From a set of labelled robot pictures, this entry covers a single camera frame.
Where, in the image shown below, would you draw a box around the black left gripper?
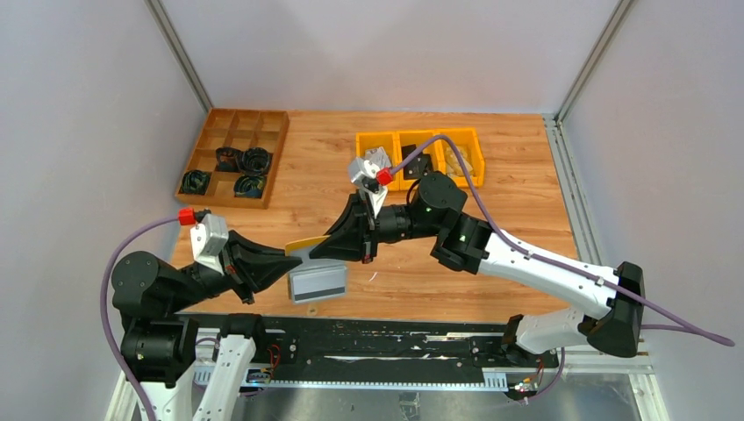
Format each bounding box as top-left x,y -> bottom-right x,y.
168,225 -> 303,309

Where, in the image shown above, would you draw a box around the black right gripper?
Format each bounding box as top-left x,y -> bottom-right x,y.
309,189 -> 442,265

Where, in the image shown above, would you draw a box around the yellow leather card holder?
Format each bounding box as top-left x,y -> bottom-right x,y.
284,235 -> 328,260

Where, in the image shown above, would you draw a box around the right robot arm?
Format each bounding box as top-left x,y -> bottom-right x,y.
310,172 -> 644,367

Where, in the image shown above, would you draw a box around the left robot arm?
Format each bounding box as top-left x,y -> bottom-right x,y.
105,232 -> 301,420

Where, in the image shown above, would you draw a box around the cards in left bin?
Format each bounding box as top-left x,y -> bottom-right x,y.
364,146 -> 391,168

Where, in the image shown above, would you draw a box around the black card holder in bin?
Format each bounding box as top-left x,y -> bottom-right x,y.
403,153 -> 434,181

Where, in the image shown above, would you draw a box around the tan card holder in bin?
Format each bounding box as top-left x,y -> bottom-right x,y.
443,145 -> 474,177

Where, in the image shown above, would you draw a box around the rolled dark blue tie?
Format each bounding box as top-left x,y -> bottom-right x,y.
233,175 -> 267,199

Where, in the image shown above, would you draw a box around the right yellow bin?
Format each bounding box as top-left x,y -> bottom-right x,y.
434,127 -> 486,188

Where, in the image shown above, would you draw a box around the wooden compartment tray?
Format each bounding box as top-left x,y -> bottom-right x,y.
175,108 -> 290,209

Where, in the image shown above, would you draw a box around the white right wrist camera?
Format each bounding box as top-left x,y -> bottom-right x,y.
347,157 -> 389,218

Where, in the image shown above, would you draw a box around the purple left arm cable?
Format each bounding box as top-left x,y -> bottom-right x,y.
99,216 -> 187,421

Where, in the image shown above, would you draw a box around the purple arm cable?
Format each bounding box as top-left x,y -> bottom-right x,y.
390,134 -> 736,402
99,216 -> 187,421

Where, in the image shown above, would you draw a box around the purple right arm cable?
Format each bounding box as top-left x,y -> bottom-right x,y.
390,134 -> 736,402

